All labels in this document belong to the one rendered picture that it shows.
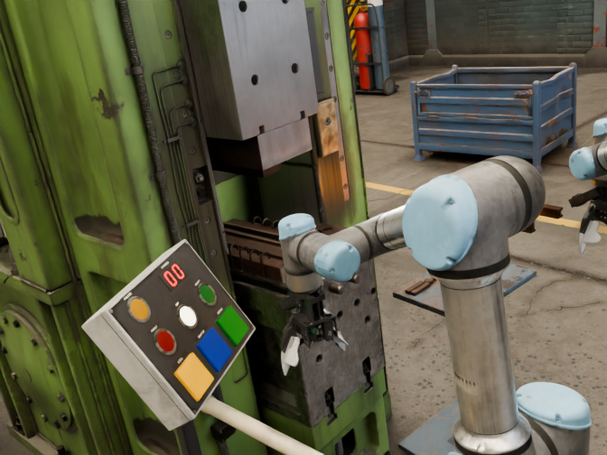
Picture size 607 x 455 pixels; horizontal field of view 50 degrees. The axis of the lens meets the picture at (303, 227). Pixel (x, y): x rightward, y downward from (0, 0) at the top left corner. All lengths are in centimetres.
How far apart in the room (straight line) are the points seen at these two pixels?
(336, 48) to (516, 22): 815
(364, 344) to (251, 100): 89
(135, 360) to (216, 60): 77
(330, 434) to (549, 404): 110
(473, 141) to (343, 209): 357
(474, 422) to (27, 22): 150
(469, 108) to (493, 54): 484
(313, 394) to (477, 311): 113
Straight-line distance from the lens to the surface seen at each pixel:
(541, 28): 1004
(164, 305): 141
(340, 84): 217
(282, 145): 177
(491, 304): 94
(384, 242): 125
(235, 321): 153
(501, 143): 560
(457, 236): 85
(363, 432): 238
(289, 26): 179
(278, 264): 186
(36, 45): 195
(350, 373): 211
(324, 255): 120
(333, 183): 217
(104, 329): 133
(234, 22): 166
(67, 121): 196
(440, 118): 580
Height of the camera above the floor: 175
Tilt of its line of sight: 21 degrees down
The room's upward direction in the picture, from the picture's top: 9 degrees counter-clockwise
